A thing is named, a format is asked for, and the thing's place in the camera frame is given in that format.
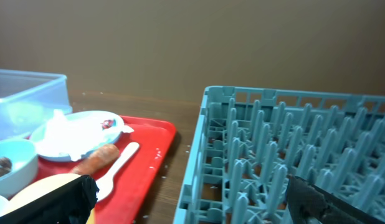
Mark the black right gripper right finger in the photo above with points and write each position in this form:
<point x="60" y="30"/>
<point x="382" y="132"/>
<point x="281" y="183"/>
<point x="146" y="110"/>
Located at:
<point x="307" y="202"/>

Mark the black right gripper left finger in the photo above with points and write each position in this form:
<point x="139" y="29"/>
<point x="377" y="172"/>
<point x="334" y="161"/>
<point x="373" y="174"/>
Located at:
<point x="52" y="203"/>

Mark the white napkin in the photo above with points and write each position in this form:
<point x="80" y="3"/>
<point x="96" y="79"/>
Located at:
<point x="68" y="133"/>

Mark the green bowl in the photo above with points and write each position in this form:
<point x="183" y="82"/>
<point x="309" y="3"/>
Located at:
<point x="23" y="157"/>

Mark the brown food lump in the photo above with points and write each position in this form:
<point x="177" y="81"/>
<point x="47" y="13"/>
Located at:
<point x="5" y="166"/>

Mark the red snack wrapper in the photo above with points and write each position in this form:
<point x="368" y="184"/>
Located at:
<point x="106" y="124"/>

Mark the grey dishwasher rack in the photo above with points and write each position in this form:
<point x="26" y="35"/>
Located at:
<point x="249" y="141"/>

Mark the yellow plastic cup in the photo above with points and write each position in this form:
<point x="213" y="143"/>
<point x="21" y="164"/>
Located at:
<point x="40" y="189"/>

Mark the white plastic spoon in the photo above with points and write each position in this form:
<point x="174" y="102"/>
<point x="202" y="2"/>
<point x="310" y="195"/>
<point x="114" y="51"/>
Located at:
<point x="105" y="184"/>

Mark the orange carrot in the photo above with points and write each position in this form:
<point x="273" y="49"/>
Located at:
<point x="97" y="160"/>

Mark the red plastic tray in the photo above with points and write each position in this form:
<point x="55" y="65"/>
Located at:
<point x="133" y="181"/>

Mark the light blue plate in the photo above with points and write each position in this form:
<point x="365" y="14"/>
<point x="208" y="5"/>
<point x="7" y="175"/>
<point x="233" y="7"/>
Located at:
<point x="77" y="137"/>

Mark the clear plastic bin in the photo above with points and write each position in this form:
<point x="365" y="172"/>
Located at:
<point x="29" y="99"/>

